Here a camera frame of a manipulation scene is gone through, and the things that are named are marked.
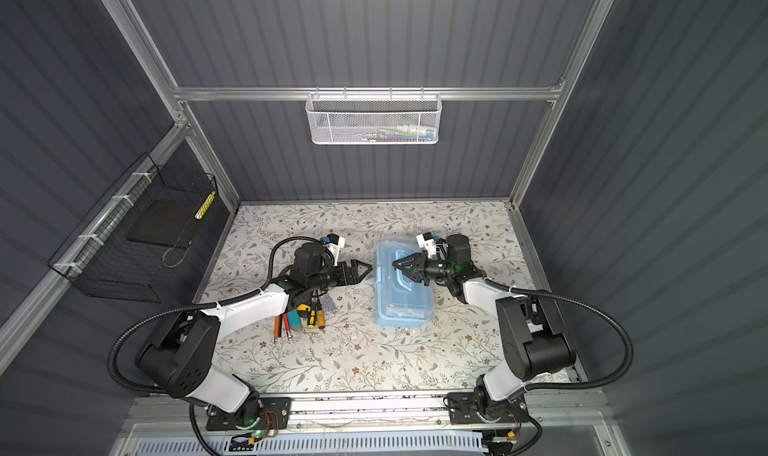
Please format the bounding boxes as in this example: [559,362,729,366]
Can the yellow marker in basket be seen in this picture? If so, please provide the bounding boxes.
[194,190,217,220]

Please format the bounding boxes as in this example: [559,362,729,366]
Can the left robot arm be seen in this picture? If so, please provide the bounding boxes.
[135,240,373,419]

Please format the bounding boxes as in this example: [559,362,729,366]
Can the items in white basket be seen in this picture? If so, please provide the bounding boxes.
[353,124,438,143]

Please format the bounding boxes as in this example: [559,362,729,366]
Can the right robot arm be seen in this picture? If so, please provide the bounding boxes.
[392,233,576,402]

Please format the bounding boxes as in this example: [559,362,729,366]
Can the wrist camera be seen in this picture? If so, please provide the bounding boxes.
[320,233,345,266]
[416,232,441,258]

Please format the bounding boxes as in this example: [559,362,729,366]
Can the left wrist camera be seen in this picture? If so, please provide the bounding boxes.
[320,233,345,266]

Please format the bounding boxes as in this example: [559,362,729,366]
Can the yellow black ratchet screwdriver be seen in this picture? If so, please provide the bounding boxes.
[297,304,315,323]

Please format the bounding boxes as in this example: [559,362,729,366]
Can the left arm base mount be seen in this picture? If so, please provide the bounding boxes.
[205,397,293,433]

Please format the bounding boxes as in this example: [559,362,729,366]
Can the black wire basket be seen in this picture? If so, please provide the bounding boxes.
[48,158,218,303]

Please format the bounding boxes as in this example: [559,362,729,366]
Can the white perforated cable duct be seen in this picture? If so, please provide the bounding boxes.
[131,431,493,456]

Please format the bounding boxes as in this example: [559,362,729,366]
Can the blue plastic tool box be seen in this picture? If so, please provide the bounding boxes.
[374,238,434,329]

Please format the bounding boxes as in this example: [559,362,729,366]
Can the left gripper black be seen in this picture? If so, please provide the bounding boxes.
[307,259,372,294]

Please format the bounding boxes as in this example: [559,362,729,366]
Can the white wire mesh basket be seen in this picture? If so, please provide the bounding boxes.
[305,96,443,145]

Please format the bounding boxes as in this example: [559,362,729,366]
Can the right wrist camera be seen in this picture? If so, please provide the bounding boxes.
[416,232,441,258]

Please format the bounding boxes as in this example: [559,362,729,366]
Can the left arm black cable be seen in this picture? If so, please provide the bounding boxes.
[106,235,325,395]

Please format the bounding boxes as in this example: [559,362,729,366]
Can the orange hex key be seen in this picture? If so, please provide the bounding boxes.
[273,315,283,343]

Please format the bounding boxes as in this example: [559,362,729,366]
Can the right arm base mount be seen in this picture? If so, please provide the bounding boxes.
[442,392,528,425]

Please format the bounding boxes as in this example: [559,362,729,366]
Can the aluminium front rail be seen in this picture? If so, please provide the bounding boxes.
[119,390,614,437]

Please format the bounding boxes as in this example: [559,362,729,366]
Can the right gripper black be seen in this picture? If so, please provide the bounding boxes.
[394,253,454,287]

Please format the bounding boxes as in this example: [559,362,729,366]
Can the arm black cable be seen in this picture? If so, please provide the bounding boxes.
[106,235,325,395]
[483,278,635,392]

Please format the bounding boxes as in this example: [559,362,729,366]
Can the red hex key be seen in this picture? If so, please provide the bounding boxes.
[281,313,293,340]

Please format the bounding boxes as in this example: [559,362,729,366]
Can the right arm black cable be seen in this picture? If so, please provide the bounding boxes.
[483,278,635,392]

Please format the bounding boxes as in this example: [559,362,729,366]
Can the black foam pad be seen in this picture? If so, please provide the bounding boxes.
[127,200,202,249]

